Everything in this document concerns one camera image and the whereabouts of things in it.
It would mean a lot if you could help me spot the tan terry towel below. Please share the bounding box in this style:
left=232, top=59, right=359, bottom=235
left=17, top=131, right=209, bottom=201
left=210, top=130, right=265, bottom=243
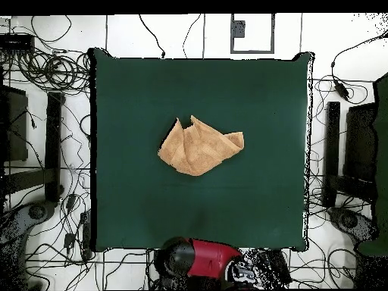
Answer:
left=156, top=114, right=246, bottom=177

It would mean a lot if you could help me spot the black flat panel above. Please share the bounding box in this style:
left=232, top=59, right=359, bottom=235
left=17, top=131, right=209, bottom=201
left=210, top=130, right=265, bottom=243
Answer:
left=343, top=102, right=378, bottom=183
left=0, top=86, right=30, bottom=163

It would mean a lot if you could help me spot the black flat electronics box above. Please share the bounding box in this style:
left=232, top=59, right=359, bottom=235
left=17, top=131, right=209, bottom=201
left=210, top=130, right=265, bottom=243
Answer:
left=0, top=33, right=36, bottom=52

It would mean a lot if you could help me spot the dark green table cloth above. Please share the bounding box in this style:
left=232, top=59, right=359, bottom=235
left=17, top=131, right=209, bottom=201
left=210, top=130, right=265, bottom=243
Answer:
left=89, top=48, right=314, bottom=252

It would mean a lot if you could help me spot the black power strip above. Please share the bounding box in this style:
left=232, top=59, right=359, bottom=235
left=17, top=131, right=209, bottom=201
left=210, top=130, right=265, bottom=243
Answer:
left=263, top=249, right=293, bottom=286

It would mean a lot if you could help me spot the black floor stand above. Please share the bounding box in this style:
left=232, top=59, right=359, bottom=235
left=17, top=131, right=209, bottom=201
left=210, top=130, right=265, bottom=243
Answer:
left=2, top=91, right=66, bottom=203
left=322, top=101, right=377, bottom=208

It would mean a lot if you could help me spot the small dark grey box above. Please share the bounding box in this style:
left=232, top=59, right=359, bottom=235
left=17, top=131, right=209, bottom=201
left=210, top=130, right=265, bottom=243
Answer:
left=233, top=20, right=246, bottom=39

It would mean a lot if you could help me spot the black power adapter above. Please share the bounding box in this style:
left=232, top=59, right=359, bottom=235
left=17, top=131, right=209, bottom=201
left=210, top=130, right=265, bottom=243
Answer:
left=333, top=80, right=351, bottom=101

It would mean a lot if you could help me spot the dark green cloth sheet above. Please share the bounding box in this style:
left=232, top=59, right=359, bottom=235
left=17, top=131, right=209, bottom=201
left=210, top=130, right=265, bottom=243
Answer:
left=357, top=72, right=388, bottom=257

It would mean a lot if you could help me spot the black cable with plug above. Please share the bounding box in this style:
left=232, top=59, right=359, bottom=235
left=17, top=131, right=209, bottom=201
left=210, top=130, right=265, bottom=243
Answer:
left=138, top=14, right=167, bottom=58

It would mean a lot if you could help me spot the grey square frame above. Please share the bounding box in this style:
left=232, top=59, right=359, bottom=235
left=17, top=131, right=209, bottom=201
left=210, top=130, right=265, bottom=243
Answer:
left=230, top=13, right=276, bottom=55

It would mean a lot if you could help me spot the coil of black cables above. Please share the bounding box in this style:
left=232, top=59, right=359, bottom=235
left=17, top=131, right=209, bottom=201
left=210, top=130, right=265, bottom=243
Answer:
left=16, top=49, right=92, bottom=92

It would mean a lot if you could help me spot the dark pedestal leg with knob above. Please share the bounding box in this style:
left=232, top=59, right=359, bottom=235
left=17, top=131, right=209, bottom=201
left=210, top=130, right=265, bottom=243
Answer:
left=328, top=207, right=380, bottom=243
left=0, top=200, right=57, bottom=289

